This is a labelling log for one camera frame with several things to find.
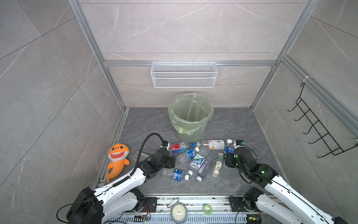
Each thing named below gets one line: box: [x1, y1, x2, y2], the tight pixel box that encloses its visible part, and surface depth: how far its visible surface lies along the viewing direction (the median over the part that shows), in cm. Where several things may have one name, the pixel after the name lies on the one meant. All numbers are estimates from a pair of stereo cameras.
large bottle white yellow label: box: [196, 139, 226, 150], surface depth 93 cm
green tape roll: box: [202, 203, 213, 216], surface depth 73 cm
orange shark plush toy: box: [106, 143, 131, 183], surface depth 85 cm
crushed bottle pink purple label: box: [196, 154, 215, 182], surface depth 85 cm
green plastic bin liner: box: [167, 92, 214, 136], surface depth 92 cm
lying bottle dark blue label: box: [172, 168, 184, 182], surface depth 80 cm
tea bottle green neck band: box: [210, 152, 225, 179], surface depth 83 cm
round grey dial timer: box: [170, 201, 188, 224], surface depth 69 cm
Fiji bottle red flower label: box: [170, 141, 188, 154], surface depth 92 cm
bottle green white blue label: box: [189, 153, 206, 171], surface depth 85 cm
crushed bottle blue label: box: [176, 146, 200, 164], surface depth 90 cm
